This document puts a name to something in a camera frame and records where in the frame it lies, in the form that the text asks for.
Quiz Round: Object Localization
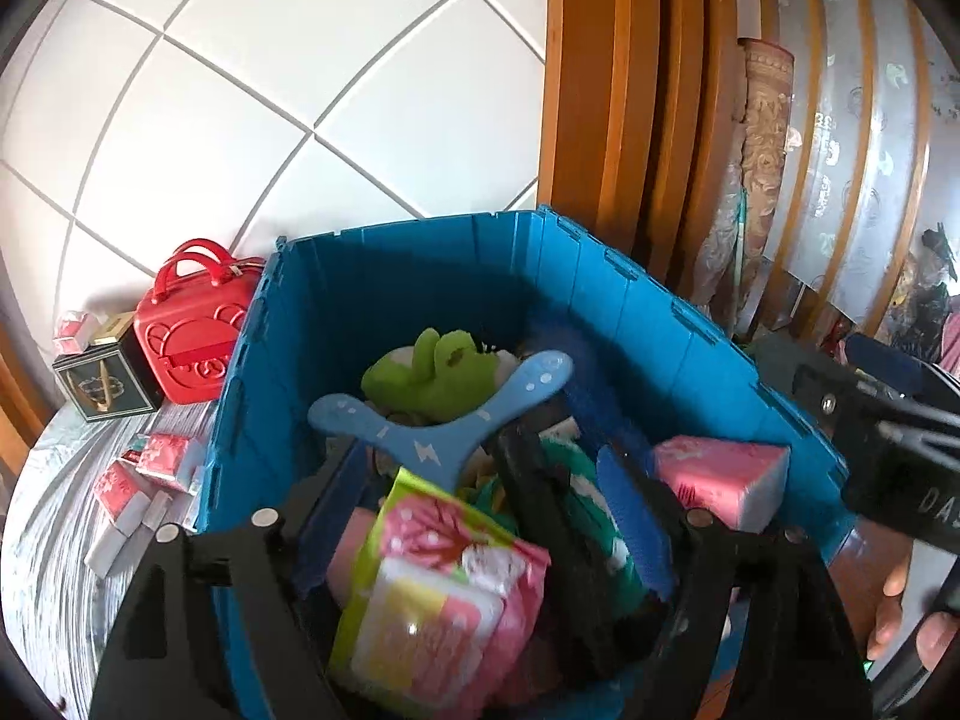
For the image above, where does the pink plush toy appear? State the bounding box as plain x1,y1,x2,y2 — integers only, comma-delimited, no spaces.
326,506,380,608

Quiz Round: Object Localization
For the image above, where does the green frog plush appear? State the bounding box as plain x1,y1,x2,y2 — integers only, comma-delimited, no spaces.
361,326,518,421

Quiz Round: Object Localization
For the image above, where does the pink tissue pack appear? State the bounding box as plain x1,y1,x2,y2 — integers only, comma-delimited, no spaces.
135,431,205,494
94,461,155,533
54,310,102,353
651,435,792,533

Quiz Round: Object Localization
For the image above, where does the pile of colourful clutter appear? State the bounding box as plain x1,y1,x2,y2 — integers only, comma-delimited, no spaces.
877,225,960,383

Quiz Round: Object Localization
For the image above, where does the plastic wrapped roll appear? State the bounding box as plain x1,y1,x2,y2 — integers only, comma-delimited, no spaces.
690,120,751,331

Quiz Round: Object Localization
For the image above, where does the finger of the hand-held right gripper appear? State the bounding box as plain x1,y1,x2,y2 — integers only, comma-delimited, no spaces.
844,334,960,400
750,336,905,436

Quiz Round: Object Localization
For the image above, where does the frosted glass wooden door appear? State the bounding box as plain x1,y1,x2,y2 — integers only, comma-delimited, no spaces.
757,0,960,346

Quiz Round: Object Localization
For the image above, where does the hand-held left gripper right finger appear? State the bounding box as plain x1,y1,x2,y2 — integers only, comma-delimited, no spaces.
596,446,875,720

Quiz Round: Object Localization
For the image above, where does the person's right hand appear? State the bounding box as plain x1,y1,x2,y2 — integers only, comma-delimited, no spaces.
866,568,960,672

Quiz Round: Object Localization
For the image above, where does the pink green wipes pack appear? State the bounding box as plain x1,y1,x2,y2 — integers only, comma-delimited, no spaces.
328,467,552,720

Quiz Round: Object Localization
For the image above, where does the rolled patterned carpet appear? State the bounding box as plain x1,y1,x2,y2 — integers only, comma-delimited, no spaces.
739,37,796,241

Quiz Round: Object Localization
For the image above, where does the black gift box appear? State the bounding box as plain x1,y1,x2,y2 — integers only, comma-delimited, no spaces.
51,326,162,423

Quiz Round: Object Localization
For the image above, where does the blue plastic storage crate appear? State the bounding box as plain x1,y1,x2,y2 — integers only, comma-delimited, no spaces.
196,204,848,720

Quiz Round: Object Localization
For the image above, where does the blue boomerang toy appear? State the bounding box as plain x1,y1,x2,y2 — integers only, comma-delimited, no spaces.
307,351,575,488

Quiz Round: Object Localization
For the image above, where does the wooden wall frame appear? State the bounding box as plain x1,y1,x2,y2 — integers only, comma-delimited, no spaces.
538,0,758,293
0,319,50,458

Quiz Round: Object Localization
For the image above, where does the green wet wipes pack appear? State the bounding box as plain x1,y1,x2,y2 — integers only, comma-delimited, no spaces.
461,439,650,616

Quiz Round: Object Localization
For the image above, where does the small gold box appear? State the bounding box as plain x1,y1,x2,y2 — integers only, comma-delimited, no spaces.
90,311,137,346

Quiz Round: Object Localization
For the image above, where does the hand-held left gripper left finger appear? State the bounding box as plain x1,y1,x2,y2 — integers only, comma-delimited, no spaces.
90,439,368,720

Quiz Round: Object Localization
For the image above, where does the thin green pole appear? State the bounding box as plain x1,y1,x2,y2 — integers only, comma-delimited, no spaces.
735,187,751,293

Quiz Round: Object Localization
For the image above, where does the red bear carry case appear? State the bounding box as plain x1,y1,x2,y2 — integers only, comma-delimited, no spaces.
135,238,267,406

